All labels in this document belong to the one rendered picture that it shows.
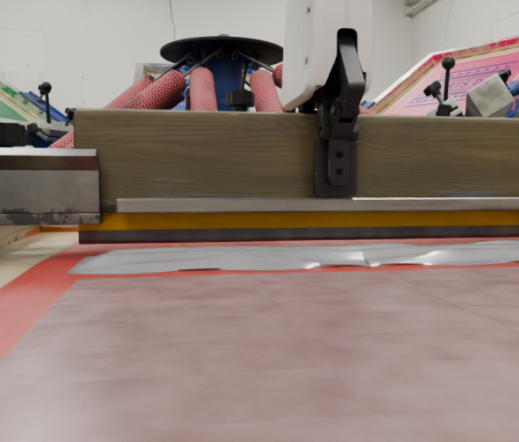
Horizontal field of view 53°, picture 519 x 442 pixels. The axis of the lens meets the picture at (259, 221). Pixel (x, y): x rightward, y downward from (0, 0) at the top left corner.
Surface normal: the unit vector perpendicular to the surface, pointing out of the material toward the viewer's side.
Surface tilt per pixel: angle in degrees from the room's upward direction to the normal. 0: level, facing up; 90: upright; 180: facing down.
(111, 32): 90
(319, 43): 87
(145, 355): 0
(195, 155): 90
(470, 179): 90
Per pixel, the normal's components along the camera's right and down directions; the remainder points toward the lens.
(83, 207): 0.16, 0.07
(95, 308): 0.00, -1.00
